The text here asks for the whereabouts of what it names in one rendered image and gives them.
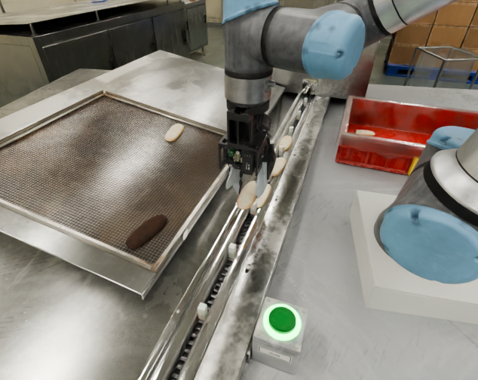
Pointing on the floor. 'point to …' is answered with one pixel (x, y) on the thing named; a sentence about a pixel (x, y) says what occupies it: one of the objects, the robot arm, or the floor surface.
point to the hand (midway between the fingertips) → (249, 188)
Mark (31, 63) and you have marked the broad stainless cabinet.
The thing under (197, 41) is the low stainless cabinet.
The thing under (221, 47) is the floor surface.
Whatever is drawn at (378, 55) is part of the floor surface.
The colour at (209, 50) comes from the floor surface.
